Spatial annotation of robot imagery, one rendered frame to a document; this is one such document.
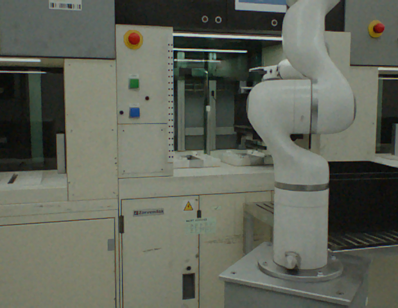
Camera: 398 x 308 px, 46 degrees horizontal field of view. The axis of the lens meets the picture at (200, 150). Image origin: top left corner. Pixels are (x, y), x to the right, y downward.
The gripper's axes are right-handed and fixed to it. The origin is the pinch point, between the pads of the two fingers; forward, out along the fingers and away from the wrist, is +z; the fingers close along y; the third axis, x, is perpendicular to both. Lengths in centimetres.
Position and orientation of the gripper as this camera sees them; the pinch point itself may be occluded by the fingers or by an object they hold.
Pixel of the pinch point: (268, 74)
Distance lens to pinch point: 189.5
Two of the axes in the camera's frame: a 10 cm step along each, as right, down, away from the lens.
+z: -2.8, -0.9, 9.6
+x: 0.1, -10.0, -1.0
